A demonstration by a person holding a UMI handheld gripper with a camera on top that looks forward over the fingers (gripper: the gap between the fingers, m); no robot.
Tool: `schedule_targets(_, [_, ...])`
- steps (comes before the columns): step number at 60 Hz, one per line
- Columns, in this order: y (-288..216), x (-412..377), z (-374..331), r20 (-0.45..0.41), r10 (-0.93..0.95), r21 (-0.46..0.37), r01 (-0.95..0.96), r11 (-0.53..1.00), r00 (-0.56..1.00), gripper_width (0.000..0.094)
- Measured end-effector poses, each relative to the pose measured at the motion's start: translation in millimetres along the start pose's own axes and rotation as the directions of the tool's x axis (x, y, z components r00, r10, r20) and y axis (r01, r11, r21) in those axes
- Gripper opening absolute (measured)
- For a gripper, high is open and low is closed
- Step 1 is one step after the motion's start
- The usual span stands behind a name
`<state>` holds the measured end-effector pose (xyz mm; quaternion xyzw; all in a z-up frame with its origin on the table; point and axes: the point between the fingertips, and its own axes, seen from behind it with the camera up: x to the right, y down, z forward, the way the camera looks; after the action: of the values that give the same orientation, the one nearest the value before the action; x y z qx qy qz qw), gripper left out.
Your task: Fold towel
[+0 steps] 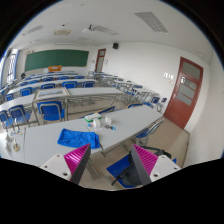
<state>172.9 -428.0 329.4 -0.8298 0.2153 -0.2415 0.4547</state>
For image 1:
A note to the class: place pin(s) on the orange lectern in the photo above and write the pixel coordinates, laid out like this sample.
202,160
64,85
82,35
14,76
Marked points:
54,68

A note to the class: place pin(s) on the white cup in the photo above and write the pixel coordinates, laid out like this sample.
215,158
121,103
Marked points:
108,120

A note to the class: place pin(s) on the green chalkboard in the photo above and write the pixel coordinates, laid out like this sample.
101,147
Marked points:
63,57

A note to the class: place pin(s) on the grey front desk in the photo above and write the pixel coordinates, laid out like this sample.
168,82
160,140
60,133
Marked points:
40,142

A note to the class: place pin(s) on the blue chair under gripper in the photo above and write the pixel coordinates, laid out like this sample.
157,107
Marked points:
125,173

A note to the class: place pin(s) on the red-brown door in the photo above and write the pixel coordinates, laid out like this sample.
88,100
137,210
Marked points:
100,60
185,93

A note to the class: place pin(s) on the red-brown near door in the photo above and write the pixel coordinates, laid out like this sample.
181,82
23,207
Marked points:
185,93

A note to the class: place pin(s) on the blue towel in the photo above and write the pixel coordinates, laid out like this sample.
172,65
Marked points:
77,139

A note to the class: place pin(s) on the white green box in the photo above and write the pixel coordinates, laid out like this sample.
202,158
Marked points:
91,117

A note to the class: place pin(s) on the red-brown far door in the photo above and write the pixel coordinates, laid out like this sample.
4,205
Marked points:
100,60

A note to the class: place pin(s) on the black wall speaker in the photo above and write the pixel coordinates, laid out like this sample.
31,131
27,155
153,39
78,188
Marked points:
115,46

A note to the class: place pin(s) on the blue chair right of desk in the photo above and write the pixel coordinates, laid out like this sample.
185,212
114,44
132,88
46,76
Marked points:
142,138

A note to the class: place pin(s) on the small items on left desk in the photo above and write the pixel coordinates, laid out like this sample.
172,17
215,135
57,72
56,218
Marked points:
14,140

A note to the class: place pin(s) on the grey second row desk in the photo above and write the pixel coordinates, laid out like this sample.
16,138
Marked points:
76,94

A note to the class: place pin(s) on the blue chair behind desk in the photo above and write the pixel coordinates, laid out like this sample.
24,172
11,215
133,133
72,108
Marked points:
51,110

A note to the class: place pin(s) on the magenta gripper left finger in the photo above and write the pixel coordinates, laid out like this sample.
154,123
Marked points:
76,161

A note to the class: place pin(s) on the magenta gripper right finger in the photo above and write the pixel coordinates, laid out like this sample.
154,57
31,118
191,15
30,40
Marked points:
144,161

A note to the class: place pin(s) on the blue chair far left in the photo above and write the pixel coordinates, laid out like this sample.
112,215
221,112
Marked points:
20,115

